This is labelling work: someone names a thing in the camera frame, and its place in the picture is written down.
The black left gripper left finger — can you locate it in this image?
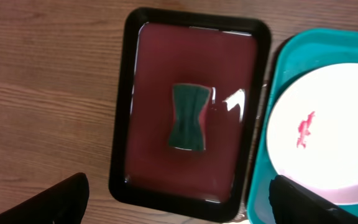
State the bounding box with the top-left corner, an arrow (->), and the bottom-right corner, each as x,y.
0,172 -> 90,224

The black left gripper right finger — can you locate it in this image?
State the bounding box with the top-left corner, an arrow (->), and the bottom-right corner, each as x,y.
268,175 -> 358,224

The white plate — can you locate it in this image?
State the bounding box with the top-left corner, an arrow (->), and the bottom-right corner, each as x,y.
266,63 -> 358,205

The teal plastic tray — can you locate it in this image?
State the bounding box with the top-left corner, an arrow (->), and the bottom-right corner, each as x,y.
247,29 -> 358,224

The black red rectangular tray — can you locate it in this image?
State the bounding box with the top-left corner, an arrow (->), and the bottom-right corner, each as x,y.
109,7 -> 272,223

